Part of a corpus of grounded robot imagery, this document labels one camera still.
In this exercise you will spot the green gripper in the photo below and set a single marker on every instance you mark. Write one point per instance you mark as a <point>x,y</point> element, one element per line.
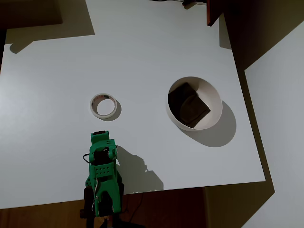
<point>99,137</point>

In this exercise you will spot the white tape roll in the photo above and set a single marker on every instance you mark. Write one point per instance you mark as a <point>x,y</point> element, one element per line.
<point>94,109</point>

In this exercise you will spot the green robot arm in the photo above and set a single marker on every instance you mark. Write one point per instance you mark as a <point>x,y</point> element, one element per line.
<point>108,187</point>

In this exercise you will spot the tan wooden block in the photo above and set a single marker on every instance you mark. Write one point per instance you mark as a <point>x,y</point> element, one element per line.
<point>99,222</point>

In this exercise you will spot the beige bowl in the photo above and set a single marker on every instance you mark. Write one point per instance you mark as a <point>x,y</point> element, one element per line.
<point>213,107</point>

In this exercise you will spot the dark brown cabinet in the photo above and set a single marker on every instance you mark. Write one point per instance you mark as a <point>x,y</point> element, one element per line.
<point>28,10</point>

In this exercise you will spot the reddish brown wooden board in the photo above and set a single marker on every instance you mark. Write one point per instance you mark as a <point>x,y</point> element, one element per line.
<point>212,12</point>

